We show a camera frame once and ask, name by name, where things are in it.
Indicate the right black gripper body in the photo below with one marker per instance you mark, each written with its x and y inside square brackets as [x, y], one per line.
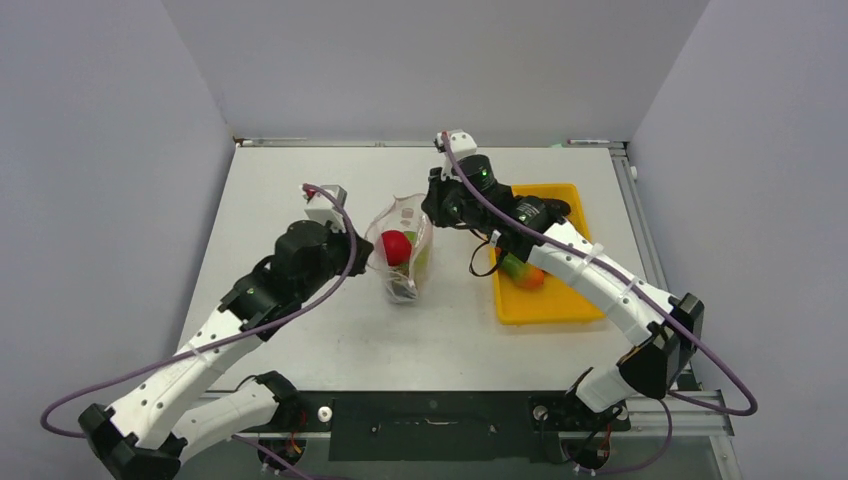
[448, 207]

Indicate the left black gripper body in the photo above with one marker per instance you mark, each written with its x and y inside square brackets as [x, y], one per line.
[336, 257]

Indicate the green cabbage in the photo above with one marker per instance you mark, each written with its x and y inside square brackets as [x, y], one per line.
[417, 266]

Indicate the clear zip top bag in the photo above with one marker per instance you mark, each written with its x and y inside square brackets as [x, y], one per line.
[403, 214]

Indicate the red tomato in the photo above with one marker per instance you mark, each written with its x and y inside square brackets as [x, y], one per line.
[397, 247]

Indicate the dark purple eggplant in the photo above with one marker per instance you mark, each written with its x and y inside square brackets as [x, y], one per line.
[402, 290]

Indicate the green orange mango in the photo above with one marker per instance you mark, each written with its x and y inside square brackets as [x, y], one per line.
[523, 275]

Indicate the yellow plastic tray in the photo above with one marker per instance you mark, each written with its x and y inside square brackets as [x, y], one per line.
[543, 298]

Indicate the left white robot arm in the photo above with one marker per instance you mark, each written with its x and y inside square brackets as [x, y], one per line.
[156, 428]

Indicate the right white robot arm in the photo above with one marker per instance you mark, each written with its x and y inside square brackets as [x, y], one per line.
[663, 330]

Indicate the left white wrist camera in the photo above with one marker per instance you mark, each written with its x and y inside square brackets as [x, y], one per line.
[319, 208]

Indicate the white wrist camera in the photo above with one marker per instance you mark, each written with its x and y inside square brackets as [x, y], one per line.
[456, 143]
[319, 208]

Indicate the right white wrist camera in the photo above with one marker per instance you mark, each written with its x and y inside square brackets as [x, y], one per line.
[456, 143]

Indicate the aluminium frame rail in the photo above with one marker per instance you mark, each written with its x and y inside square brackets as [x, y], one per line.
[451, 339]

